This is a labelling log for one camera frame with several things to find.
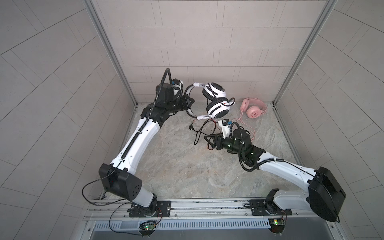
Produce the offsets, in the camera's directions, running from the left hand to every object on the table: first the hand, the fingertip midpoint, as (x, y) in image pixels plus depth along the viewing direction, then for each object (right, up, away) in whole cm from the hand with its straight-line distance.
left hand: (197, 97), depth 70 cm
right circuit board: (+37, -59, -2) cm, 69 cm away
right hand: (+4, -20, +4) cm, 21 cm away
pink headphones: (+39, -3, +34) cm, 52 cm away
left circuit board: (-22, -57, -6) cm, 61 cm away
